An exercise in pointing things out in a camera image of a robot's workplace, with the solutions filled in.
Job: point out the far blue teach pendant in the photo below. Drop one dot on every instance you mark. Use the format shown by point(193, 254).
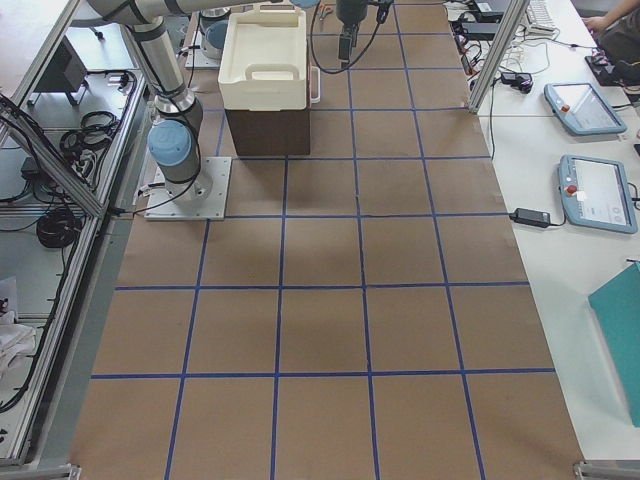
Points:
point(582, 109)

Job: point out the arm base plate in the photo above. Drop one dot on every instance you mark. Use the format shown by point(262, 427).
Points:
point(205, 199)

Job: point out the person at desk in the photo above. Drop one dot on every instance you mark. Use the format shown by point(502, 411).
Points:
point(617, 36)

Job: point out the dark wooden drawer box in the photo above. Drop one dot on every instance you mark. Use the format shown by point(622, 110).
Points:
point(270, 133)

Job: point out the white crumpled cloth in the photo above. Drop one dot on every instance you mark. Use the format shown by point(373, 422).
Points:
point(18, 341)

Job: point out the cream plastic tray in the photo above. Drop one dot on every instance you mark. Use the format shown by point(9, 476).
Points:
point(264, 65)

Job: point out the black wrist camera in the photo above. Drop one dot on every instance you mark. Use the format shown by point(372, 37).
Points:
point(383, 9)

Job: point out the black power adapter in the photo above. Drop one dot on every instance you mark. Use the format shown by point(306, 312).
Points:
point(530, 217)

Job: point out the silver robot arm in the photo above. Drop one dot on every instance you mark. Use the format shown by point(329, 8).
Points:
point(350, 13)
point(173, 140)

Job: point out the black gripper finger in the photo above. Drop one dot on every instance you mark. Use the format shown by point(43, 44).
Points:
point(347, 42)

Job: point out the blue teach pendant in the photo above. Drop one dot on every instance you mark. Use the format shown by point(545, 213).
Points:
point(582, 109)
point(594, 193)

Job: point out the aluminium frame post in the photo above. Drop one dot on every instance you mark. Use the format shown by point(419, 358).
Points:
point(502, 39)

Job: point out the grey orange scissors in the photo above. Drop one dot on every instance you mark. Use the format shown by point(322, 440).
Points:
point(324, 11)

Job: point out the near blue teach pendant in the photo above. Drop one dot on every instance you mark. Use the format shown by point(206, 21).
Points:
point(594, 193)

